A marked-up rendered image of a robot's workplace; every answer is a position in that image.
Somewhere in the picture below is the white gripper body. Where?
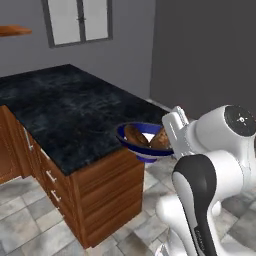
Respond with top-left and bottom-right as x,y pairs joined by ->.
161,105 -> 190,160

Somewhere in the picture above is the brown bread loaf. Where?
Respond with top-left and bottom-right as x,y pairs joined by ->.
123,124 -> 151,149
148,127 -> 172,151

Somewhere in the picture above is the blue and white bowl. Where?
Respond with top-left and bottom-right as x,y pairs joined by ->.
115,122 -> 175,164

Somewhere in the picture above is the wooden counter cabinet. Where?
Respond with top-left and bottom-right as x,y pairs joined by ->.
0,104 -> 146,250

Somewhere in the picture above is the grey framed window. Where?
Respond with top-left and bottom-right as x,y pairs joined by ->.
41,0 -> 114,49

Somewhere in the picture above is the silver drawer handle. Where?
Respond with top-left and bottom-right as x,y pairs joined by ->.
45,169 -> 58,184
23,128 -> 35,152
50,189 -> 62,203

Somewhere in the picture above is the wooden wall shelf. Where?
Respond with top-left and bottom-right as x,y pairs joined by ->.
0,25 -> 33,38

